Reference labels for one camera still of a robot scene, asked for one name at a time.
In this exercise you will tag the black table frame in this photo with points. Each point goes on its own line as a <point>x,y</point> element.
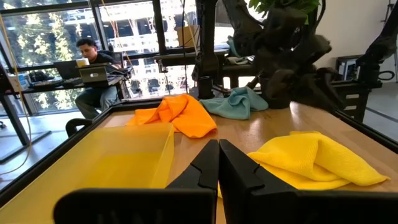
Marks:
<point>46,161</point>

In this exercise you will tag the cardboard box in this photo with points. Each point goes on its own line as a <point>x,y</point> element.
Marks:
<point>186,35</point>

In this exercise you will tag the green potted plant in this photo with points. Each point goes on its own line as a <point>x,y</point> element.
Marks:
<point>280,4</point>

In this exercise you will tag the black upright post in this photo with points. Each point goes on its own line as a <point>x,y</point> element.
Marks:
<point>206,46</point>

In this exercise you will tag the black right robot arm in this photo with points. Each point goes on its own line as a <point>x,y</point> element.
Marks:
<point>280,62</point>

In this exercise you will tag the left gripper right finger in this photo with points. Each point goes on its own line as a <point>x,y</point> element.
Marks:
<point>264,205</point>

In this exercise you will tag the orange microfiber towel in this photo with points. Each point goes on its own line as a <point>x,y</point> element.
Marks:
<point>183,115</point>

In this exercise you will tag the yellow microfiber towel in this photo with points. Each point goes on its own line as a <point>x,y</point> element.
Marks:
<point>311,161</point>

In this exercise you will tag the teal microfiber towel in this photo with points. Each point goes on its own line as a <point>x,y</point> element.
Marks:
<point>230,105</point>

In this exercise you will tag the person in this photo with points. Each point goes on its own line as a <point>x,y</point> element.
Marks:
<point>93,93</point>

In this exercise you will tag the black drawer cabinet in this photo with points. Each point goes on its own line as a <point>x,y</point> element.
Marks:
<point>351,99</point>

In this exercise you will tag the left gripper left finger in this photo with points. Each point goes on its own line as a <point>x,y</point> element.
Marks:
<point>186,205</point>

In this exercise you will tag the white cup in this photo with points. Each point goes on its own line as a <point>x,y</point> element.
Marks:
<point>82,62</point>

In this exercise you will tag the yellow plastic bin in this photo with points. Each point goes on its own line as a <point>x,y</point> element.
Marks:
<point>93,161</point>

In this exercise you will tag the black clamp mount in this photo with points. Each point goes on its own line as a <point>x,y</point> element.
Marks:
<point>69,126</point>

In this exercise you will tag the black background robot arm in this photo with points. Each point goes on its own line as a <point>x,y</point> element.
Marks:
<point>379,40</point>

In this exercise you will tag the silver laptop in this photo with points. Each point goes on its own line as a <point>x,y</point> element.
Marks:
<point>93,74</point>

